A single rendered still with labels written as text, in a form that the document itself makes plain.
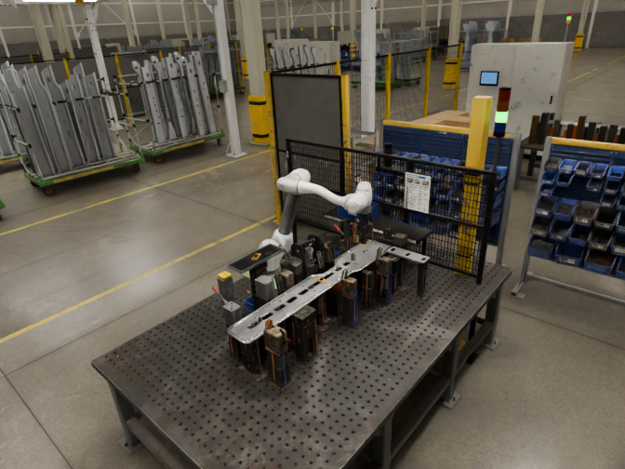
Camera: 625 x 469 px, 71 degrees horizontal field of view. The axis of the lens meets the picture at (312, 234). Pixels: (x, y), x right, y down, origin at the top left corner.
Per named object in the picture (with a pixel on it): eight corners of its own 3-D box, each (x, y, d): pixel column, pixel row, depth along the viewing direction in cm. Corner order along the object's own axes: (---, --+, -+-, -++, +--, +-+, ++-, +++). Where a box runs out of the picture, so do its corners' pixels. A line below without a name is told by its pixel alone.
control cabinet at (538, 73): (460, 150, 897) (473, 18, 791) (472, 144, 933) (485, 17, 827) (544, 162, 799) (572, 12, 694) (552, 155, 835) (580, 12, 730)
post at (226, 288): (232, 341, 273) (223, 282, 254) (225, 337, 278) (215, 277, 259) (242, 335, 278) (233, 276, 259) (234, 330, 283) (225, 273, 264)
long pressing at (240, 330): (250, 348, 223) (250, 345, 223) (222, 330, 237) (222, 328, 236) (393, 247, 315) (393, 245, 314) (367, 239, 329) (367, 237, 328)
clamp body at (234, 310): (238, 364, 255) (231, 314, 239) (226, 356, 261) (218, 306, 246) (251, 355, 261) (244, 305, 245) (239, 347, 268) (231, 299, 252)
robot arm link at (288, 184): (296, 180, 300) (304, 174, 311) (272, 177, 306) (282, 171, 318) (296, 197, 305) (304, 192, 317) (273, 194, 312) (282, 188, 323)
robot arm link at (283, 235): (264, 253, 354) (277, 242, 372) (281, 261, 351) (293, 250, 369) (285, 169, 314) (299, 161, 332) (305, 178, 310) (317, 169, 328)
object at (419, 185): (429, 215, 325) (432, 175, 312) (403, 208, 339) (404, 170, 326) (430, 214, 327) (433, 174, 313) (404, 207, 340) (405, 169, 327)
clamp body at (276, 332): (284, 395, 232) (278, 341, 216) (264, 381, 241) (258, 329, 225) (297, 383, 239) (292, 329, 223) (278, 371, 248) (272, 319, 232)
